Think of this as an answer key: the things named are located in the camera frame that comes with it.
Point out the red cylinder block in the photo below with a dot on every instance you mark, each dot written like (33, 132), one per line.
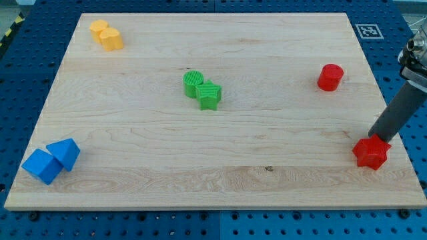
(330, 77)

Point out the white fiducial marker tag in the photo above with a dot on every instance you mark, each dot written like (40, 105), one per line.
(369, 31)

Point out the blue triangle block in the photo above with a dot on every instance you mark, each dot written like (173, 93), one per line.
(66, 152)

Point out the red star block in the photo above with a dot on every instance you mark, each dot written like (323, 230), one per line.
(371, 152)

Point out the yellow hexagon block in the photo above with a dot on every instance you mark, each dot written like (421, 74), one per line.
(96, 28)

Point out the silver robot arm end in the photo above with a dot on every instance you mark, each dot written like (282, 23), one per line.
(412, 58)

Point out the blue cube block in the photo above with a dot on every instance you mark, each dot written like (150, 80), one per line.
(43, 166)

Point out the yellow heart block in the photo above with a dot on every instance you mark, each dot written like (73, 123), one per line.
(111, 39)

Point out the wooden board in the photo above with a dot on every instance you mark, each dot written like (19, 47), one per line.
(276, 141)

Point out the green cylinder block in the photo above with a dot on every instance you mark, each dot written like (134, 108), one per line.
(191, 79)

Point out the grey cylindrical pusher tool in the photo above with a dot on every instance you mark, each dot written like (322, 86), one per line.
(404, 104)

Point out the green star block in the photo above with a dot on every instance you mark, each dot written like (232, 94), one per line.
(208, 95)

